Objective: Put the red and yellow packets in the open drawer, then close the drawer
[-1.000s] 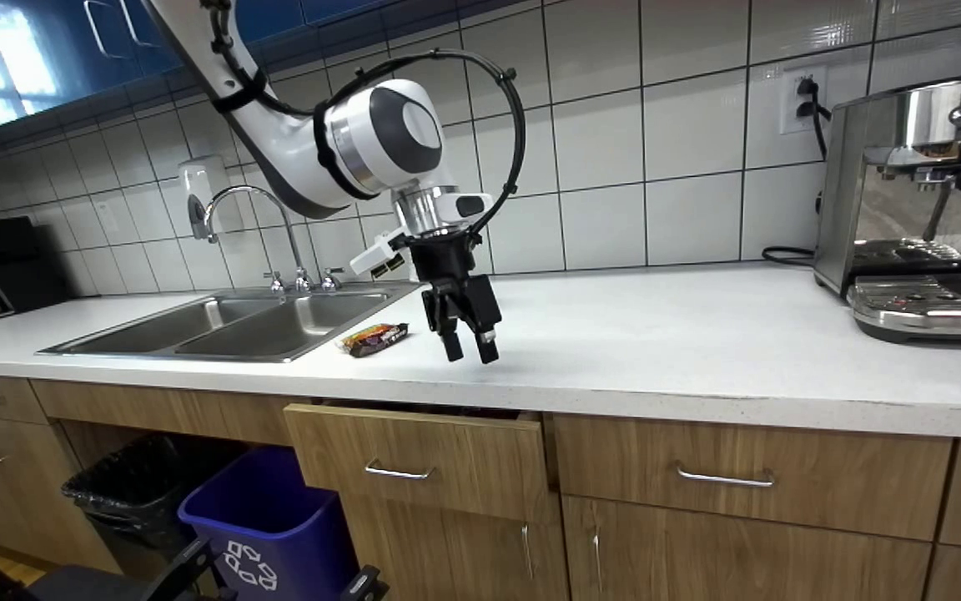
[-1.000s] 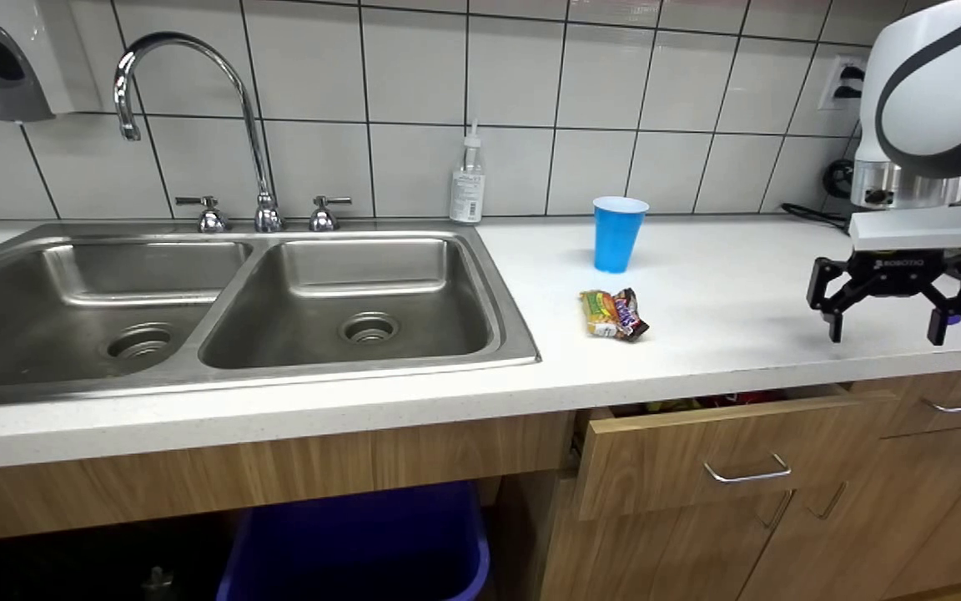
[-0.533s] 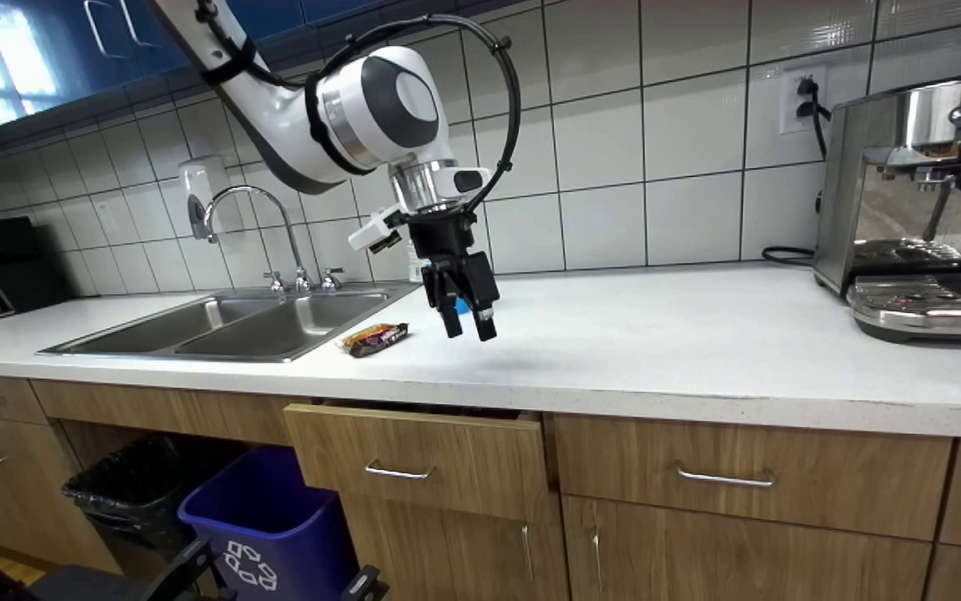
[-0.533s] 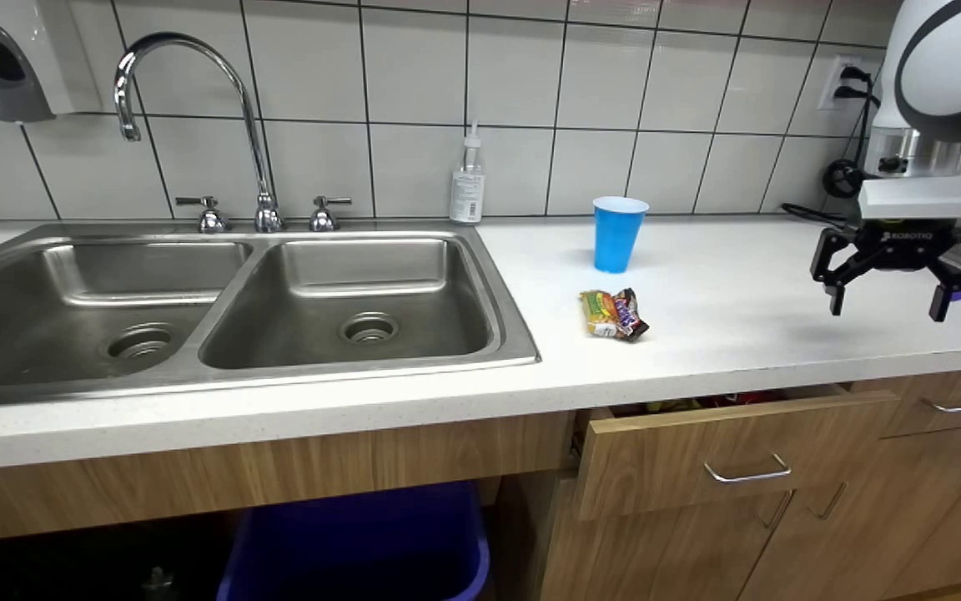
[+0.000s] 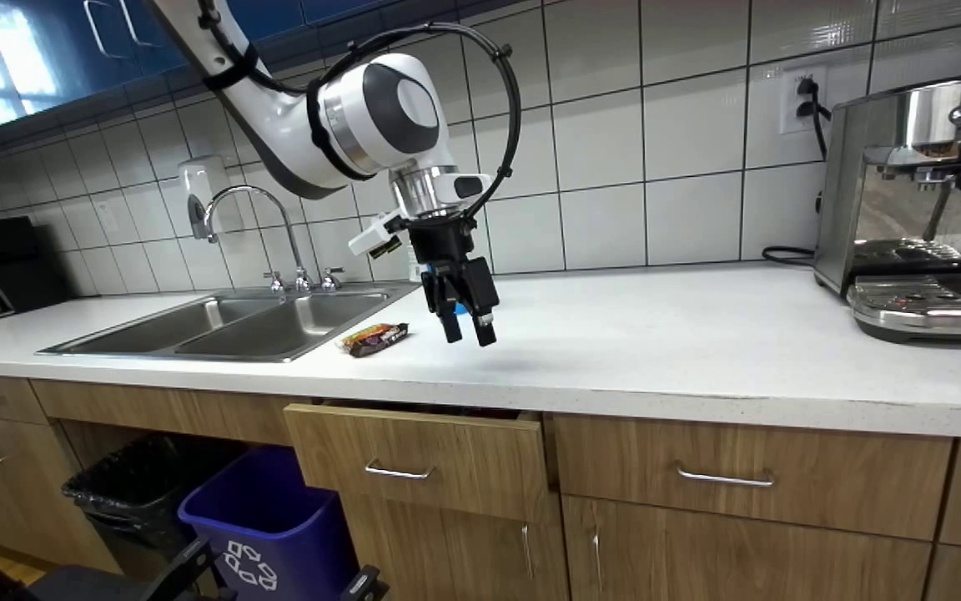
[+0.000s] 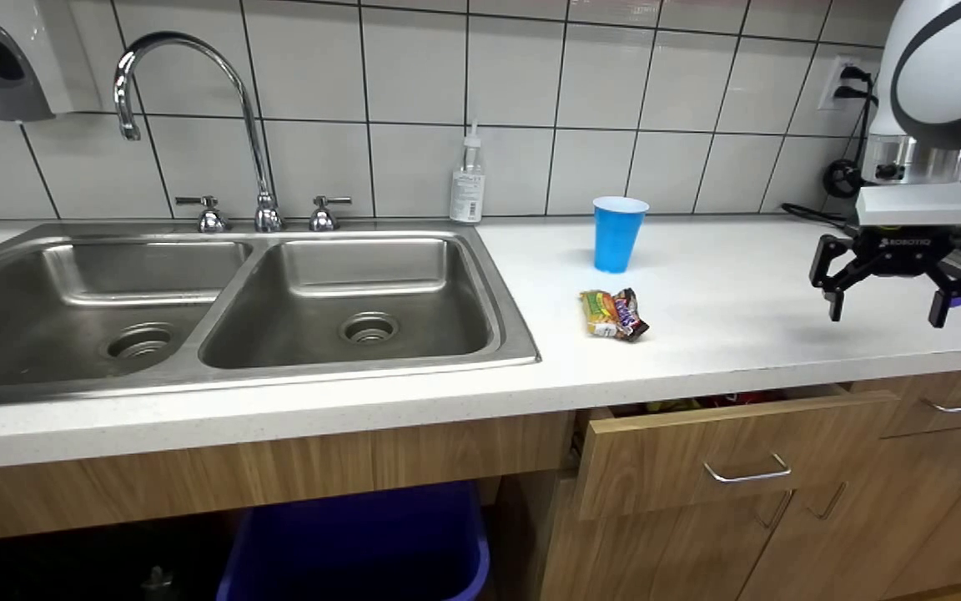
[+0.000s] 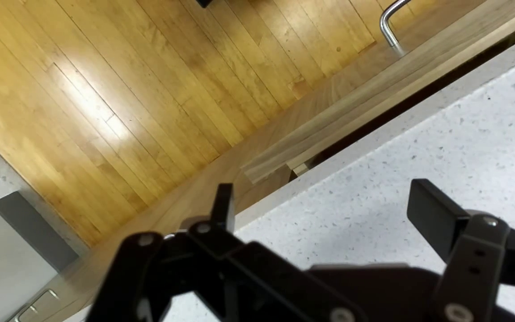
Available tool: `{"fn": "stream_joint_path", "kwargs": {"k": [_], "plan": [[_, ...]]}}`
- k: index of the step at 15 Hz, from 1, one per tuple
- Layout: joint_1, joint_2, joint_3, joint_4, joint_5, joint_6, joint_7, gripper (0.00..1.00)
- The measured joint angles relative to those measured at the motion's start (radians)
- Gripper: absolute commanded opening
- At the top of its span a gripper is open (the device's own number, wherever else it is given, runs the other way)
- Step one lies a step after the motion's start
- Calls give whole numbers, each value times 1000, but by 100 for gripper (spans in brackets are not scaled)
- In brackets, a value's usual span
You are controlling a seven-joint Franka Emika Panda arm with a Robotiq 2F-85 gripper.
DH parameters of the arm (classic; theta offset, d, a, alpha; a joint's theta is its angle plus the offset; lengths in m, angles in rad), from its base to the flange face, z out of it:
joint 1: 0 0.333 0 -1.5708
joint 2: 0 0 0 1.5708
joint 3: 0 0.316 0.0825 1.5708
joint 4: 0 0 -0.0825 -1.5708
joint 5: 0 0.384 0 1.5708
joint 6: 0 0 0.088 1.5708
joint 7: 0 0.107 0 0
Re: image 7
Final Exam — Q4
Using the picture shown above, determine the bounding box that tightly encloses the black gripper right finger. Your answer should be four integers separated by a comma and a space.
408, 178, 515, 322

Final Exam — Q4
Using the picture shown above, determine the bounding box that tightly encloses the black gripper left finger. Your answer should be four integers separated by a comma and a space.
86, 183, 331, 322

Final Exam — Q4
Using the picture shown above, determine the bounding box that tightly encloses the silver drawer handle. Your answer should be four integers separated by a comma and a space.
378, 0, 415, 60

